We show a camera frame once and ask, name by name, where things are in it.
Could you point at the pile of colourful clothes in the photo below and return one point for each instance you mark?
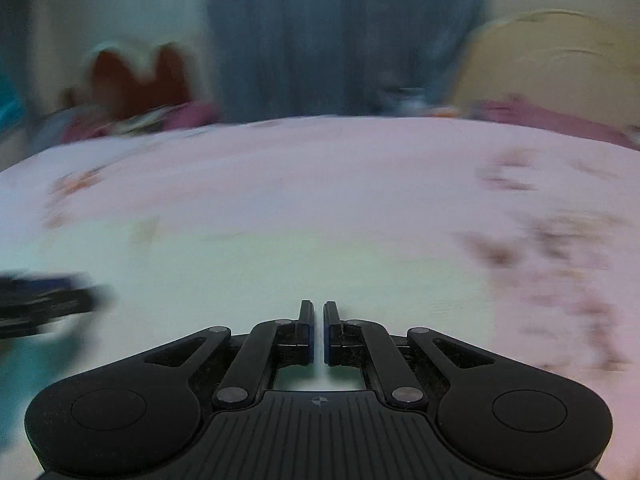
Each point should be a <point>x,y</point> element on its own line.
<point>92,122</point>

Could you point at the blue curtain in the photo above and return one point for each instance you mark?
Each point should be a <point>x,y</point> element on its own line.
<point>284,58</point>

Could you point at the pink floral bed sheet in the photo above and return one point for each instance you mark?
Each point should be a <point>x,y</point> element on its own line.
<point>551,221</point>

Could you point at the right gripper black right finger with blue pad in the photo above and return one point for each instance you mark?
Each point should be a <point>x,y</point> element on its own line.
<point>369,347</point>

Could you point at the cream round headboard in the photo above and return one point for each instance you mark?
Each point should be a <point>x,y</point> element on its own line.
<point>566,61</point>

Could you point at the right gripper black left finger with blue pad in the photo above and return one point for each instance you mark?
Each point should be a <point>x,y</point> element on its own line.
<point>268,347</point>

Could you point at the cream white knit garment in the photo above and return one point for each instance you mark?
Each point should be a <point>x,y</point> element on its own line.
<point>158,288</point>

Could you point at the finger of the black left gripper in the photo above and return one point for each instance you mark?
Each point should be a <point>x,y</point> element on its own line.
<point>31,301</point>

